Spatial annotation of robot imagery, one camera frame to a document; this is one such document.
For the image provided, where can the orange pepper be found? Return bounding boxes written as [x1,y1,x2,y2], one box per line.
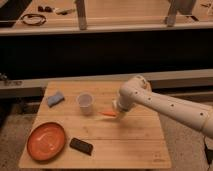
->
[99,111,117,117]

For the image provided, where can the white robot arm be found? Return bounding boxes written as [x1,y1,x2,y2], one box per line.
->
[114,75,213,139]

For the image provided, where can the clear plastic cup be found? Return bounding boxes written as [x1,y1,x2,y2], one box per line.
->
[76,93,93,115]

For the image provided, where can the blue sponge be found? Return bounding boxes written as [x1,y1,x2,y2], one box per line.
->
[47,92,64,107]

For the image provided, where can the black rectangular block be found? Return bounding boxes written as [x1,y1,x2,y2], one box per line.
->
[70,138,93,155]

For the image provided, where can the orange plate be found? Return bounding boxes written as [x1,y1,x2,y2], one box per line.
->
[27,122,66,161]

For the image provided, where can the white object on bench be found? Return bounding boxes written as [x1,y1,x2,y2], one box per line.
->
[55,9,76,15]

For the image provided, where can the dark small objects on bench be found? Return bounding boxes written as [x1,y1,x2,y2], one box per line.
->
[38,6,53,13]

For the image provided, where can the metal frame leg left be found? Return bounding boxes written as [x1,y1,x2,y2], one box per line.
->
[75,0,87,30]

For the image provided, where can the metal frame leg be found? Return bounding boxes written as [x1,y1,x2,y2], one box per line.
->
[75,0,87,30]
[164,0,196,27]

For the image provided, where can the metal frame leg right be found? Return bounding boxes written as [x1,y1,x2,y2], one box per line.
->
[164,0,196,27]

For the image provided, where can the black coiled cable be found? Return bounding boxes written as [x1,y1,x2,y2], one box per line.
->
[20,13,47,27]

